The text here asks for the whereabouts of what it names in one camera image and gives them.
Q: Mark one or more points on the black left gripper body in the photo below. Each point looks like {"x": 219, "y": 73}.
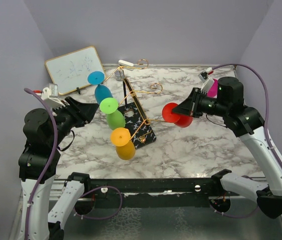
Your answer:
{"x": 68, "y": 117}

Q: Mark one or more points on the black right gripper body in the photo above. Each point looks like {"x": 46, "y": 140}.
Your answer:
{"x": 201, "y": 104}

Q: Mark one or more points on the red wine glass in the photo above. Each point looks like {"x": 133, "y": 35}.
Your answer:
{"x": 179, "y": 120}

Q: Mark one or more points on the magenta wine glass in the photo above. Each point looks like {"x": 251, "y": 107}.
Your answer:
{"x": 213, "y": 90}

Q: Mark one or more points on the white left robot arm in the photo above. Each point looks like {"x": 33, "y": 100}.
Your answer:
{"x": 38, "y": 164}

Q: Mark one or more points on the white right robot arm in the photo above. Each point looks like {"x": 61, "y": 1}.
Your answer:
{"x": 249, "y": 126}

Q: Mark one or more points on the blue wine glass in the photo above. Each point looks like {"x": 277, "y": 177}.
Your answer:
{"x": 101, "y": 91}

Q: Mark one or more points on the green wine glass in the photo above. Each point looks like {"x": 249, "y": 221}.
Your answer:
{"x": 114, "y": 117}

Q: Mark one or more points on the orange wine glass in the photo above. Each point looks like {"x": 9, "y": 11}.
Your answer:
{"x": 121, "y": 139}

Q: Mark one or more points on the black patterned rack base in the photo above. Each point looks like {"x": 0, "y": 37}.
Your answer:
{"x": 136, "y": 118}

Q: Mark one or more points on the small framed whiteboard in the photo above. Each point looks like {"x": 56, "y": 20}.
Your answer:
{"x": 70, "y": 71}

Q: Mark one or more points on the white marker eraser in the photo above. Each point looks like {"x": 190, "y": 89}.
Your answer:
{"x": 125, "y": 63}

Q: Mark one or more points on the black front mounting bar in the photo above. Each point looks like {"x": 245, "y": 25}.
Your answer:
{"x": 112, "y": 193}

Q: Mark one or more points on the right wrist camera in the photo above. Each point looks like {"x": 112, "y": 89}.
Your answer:
{"x": 206, "y": 79}

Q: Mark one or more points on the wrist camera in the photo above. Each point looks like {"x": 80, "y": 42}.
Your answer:
{"x": 206, "y": 79}
{"x": 49, "y": 94}

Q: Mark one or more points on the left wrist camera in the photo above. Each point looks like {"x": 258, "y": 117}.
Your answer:
{"x": 49, "y": 94}

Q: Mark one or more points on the gold wire glass rack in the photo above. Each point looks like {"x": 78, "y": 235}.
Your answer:
{"x": 156, "y": 88}

